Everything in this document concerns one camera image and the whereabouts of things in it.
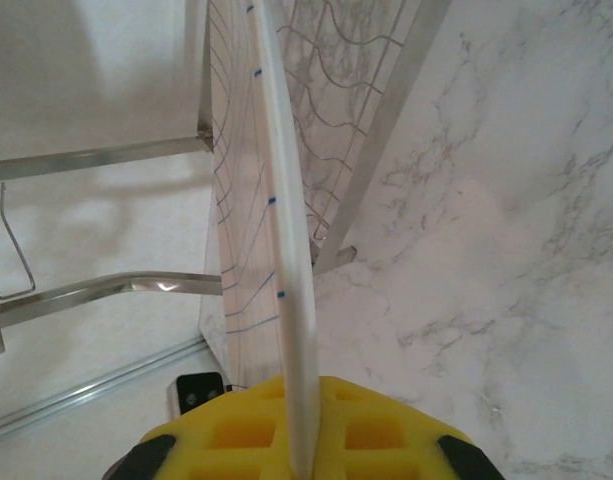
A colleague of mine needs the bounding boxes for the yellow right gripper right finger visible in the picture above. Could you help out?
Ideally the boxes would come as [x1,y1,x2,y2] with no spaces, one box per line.
[312,374,508,480]

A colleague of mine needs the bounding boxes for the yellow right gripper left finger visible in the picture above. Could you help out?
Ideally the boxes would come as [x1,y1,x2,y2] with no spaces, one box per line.
[103,376,298,480]

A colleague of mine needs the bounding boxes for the white plate with fine pattern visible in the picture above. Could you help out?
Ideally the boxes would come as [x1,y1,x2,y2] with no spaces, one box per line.
[203,0,321,476]

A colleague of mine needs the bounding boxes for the steel wire dish rack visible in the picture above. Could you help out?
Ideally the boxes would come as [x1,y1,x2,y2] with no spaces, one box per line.
[0,0,455,359]

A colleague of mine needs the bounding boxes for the small black silver box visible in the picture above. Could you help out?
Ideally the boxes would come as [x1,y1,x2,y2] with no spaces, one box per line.
[166,372,232,419]

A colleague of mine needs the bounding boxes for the aluminium table edge rail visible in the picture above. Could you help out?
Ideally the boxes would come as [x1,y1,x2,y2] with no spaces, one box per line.
[0,337,210,444]

